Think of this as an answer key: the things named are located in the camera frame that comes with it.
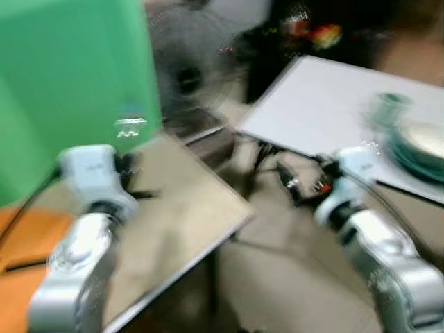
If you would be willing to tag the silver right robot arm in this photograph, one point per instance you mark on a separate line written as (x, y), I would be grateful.
(388, 257)

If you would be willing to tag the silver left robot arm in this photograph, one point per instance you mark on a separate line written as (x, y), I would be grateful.
(76, 270)

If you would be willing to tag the beige wooden table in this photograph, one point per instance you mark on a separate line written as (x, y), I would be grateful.
(180, 208)

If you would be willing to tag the white folding table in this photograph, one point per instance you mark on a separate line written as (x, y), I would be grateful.
(326, 104)

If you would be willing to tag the pale green cup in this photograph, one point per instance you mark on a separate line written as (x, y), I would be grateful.
(388, 109)

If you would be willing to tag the teal plate with cream inside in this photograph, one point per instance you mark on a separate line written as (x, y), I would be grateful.
(422, 147)

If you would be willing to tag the green screen panel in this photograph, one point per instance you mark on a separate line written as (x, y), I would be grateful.
(69, 76)

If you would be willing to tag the orange place mat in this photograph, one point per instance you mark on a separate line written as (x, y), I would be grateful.
(31, 239)

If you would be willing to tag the black equipment with coloured lights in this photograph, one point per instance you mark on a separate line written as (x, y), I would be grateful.
(305, 41)

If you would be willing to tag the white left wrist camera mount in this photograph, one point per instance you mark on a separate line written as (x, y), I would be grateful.
(90, 172)

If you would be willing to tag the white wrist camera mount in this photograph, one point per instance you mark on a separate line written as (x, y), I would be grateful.
(355, 173)
(90, 172)

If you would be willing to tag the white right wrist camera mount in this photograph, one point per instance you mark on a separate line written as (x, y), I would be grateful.
(355, 173)

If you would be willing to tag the black pedestal fan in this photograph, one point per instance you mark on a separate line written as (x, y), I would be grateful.
(187, 78)

